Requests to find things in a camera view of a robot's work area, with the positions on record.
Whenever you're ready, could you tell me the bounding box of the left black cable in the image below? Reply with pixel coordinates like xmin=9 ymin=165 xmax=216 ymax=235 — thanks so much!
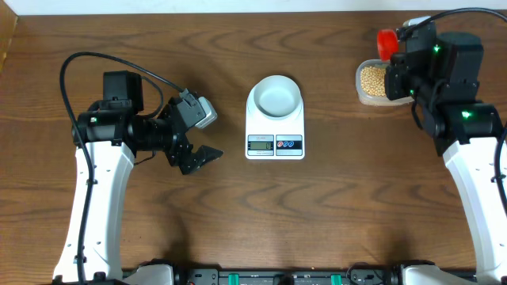
xmin=59 ymin=51 xmax=187 ymax=285

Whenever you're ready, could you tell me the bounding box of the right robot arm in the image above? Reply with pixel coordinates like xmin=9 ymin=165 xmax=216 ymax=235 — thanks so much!
xmin=377 ymin=22 xmax=506 ymax=284

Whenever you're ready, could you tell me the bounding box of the grey round bowl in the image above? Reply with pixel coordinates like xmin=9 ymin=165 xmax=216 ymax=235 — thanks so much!
xmin=252 ymin=75 xmax=303 ymax=120

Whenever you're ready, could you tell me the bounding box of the pile of soybeans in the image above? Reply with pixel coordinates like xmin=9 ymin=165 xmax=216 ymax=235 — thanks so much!
xmin=360 ymin=66 xmax=386 ymax=97

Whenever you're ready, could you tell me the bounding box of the right black cable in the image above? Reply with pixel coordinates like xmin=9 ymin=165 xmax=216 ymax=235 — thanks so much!
xmin=399 ymin=6 xmax=507 ymax=219

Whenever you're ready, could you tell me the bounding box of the red measuring scoop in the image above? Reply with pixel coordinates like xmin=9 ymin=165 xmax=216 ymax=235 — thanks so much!
xmin=376 ymin=29 xmax=399 ymax=61

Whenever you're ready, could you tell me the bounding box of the black cable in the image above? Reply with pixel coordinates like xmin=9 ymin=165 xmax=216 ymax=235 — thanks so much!
xmin=59 ymin=51 xmax=187 ymax=285
xmin=399 ymin=6 xmax=507 ymax=219

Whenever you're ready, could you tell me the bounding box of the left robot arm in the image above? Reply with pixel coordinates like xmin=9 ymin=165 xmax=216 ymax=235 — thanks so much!
xmin=52 ymin=70 xmax=223 ymax=284

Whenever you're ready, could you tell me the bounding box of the white digital kitchen scale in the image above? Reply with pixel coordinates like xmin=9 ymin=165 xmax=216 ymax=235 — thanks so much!
xmin=245 ymin=90 xmax=305 ymax=160

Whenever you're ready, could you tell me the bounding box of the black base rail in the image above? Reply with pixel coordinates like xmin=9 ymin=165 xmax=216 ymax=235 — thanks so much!
xmin=174 ymin=265 xmax=402 ymax=285

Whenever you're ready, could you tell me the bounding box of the clear plastic container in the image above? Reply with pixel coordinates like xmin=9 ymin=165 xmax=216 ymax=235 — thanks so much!
xmin=356 ymin=59 xmax=413 ymax=107

